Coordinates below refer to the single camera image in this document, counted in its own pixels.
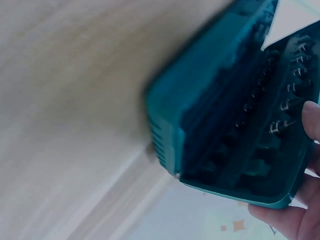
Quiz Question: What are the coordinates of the person's right hand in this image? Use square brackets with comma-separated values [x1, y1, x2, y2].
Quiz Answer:
[248, 101, 320, 240]

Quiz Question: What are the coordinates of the teal plastic bit case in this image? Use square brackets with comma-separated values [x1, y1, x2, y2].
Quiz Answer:
[143, 0, 320, 210]

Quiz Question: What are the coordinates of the set of black screwdriver bits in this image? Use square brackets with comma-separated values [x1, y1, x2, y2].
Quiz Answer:
[234, 39, 316, 136]

